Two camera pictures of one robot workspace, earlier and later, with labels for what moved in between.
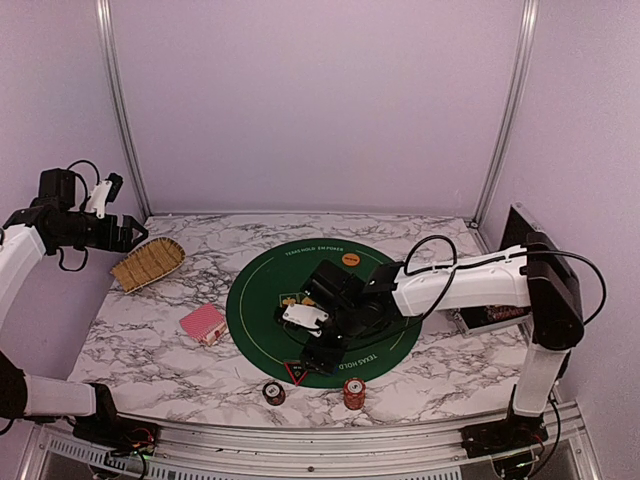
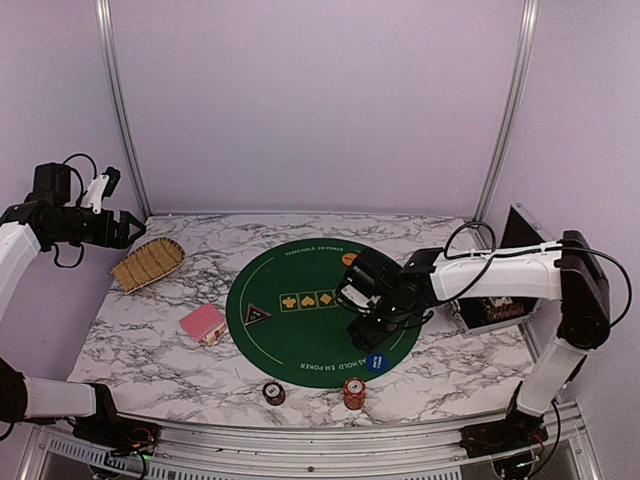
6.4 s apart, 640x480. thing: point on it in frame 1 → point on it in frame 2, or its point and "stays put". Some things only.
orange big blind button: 350,259 stays put
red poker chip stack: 354,392 stays put
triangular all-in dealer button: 297,371 → 255,314
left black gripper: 108,243 stays put
